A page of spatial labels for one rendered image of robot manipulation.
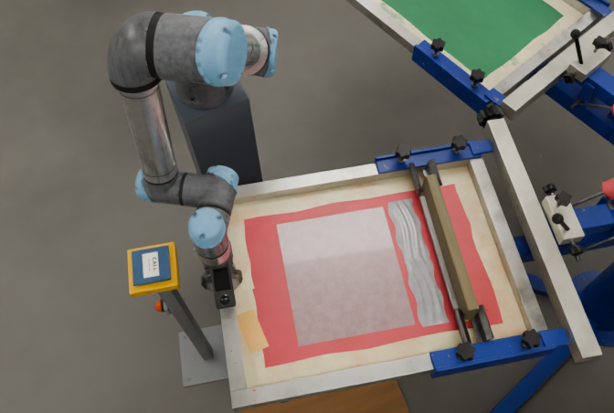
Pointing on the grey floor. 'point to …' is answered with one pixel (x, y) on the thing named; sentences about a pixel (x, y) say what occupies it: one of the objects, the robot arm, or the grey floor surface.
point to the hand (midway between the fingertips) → (225, 290)
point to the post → (207, 340)
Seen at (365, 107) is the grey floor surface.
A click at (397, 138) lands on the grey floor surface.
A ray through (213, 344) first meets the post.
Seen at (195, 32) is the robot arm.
